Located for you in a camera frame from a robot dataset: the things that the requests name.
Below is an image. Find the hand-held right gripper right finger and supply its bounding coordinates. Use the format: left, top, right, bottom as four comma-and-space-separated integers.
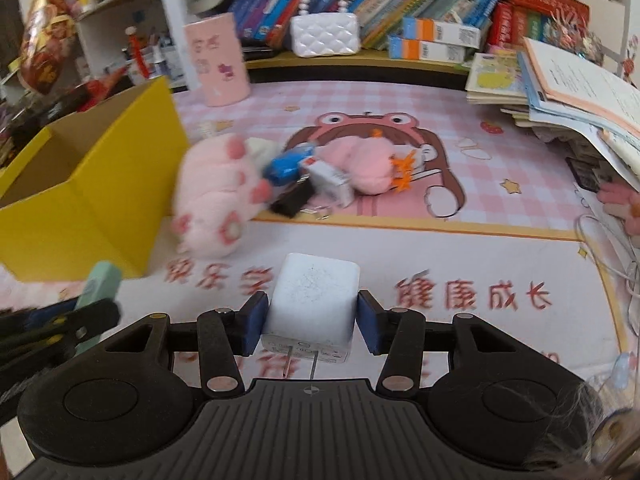
356, 290, 525, 395

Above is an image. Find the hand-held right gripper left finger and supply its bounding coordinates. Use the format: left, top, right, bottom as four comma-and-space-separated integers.
102, 292, 271, 395

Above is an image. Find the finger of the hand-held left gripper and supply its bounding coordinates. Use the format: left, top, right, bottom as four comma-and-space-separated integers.
0, 299, 122, 346
0, 327, 108, 426

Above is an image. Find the mint green object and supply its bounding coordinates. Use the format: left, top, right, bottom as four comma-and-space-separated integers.
75, 261, 123, 311

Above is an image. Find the white charger adapter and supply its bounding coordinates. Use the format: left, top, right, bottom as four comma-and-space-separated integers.
259, 253, 362, 378

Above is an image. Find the yellow cardboard box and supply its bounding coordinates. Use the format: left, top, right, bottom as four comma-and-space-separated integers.
0, 76, 191, 283

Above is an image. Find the large pink plush paw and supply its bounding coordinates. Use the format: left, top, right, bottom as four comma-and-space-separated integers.
170, 132, 273, 261

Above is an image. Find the white staple box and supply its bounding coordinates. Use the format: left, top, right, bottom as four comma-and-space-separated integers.
300, 157, 353, 208

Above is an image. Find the small pink plush toy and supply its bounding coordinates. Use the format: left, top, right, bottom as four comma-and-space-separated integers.
320, 137, 401, 196

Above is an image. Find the black binder clip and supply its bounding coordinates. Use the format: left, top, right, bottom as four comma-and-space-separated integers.
270, 177, 316, 218

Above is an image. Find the cream foam cube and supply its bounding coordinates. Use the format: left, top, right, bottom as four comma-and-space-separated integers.
247, 137, 281, 168

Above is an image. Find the grey fuzzy fur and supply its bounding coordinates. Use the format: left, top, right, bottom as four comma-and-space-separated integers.
525, 380, 640, 471

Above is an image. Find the wooden bookshelf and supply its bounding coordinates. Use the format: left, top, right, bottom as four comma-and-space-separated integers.
240, 0, 628, 77

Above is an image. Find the red figurine pen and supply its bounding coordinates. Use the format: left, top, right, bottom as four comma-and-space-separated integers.
126, 26, 151, 81

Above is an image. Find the pink cylinder pen holder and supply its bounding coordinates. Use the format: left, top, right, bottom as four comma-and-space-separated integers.
182, 11, 251, 108

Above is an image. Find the white desk organiser with pens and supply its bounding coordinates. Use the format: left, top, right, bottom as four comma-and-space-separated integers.
120, 25, 193, 86

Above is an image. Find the black card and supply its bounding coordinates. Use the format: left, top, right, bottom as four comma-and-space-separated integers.
565, 155, 617, 193

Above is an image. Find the red gift bag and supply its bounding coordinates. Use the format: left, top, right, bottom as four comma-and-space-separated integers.
20, 0, 81, 93

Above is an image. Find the orange and blue carton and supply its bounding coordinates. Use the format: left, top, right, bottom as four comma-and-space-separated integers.
387, 35, 478, 63
402, 16, 482, 47

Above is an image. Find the white quilted handbag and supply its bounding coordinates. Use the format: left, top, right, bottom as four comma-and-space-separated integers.
290, 0, 360, 57

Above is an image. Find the stack of books and papers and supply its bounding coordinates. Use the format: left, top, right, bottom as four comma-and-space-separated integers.
465, 37, 640, 181

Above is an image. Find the red gift box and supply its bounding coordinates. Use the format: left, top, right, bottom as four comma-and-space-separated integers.
487, 0, 591, 53

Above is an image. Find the white cable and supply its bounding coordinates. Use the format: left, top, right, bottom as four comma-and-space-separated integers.
575, 215, 640, 311

